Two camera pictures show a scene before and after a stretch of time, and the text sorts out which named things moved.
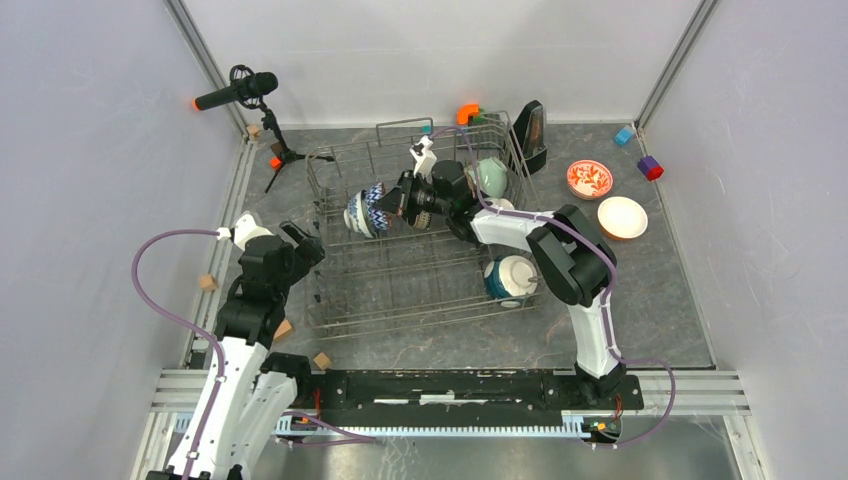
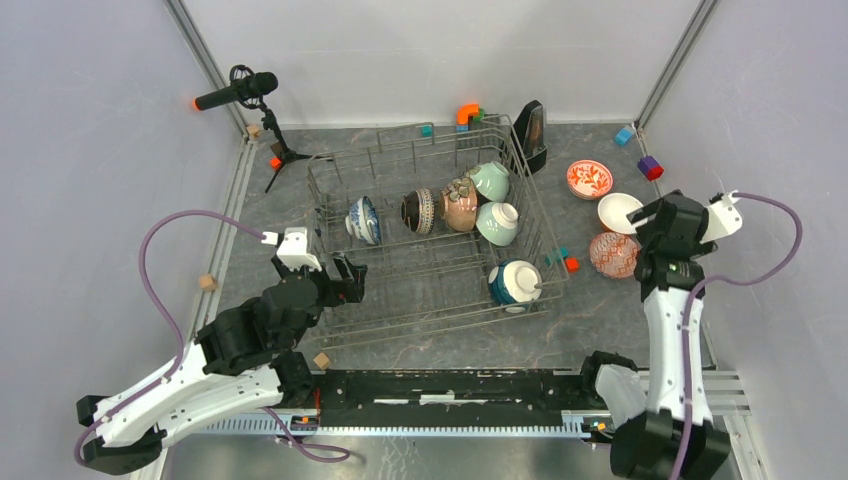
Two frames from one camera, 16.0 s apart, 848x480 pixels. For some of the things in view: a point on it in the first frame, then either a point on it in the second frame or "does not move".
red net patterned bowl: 375,217 → 614,254
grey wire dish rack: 391,240 does not move
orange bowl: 622,218 does not move
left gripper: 308,248 → 354,273
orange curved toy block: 464,111 does not move
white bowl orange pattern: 588,179 does not move
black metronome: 530,139 does not move
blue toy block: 623,136 does not move
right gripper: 392,200 → 645,212
